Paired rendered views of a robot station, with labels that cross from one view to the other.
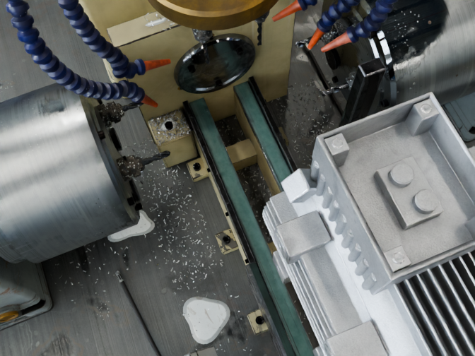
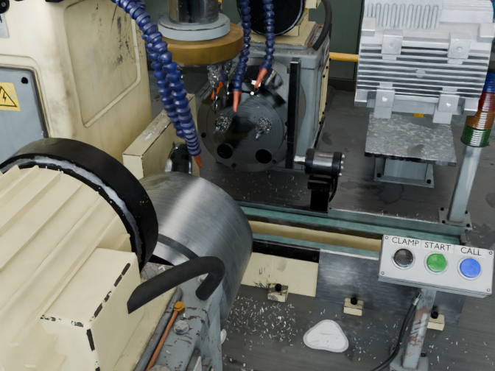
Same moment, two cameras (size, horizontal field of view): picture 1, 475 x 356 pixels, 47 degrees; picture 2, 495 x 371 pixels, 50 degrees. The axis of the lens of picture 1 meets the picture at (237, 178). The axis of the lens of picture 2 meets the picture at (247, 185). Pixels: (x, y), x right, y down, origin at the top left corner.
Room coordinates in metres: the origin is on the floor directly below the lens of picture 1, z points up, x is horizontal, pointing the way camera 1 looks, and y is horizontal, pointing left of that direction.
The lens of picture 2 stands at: (-0.12, 0.79, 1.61)
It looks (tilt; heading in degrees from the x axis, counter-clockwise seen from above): 32 degrees down; 301
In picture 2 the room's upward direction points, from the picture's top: straight up
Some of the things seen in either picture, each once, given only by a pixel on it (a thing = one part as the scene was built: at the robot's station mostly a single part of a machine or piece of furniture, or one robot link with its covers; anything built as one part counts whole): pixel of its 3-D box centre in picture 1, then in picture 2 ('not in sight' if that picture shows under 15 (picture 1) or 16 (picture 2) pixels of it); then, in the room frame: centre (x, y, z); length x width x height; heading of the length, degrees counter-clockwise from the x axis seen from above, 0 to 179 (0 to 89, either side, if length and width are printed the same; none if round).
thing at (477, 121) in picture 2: not in sight; (481, 115); (0.00, -0.45, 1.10); 0.06 x 0.06 x 0.04
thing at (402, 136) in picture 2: not in sight; (406, 152); (0.19, -0.63, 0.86); 0.27 x 0.24 x 0.12; 107
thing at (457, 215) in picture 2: not in sight; (472, 149); (0.00, -0.45, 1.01); 0.08 x 0.08 x 0.42; 17
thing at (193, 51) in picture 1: (215, 66); (179, 176); (0.51, 0.02, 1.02); 0.15 x 0.02 x 0.15; 107
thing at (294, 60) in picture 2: (355, 116); (293, 115); (0.34, -0.18, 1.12); 0.04 x 0.03 x 0.26; 17
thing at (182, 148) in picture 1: (173, 138); not in sight; (0.46, 0.12, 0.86); 0.07 x 0.06 x 0.12; 107
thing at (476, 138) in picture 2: not in sight; (476, 132); (0.00, -0.45, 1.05); 0.06 x 0.06 x 0.04
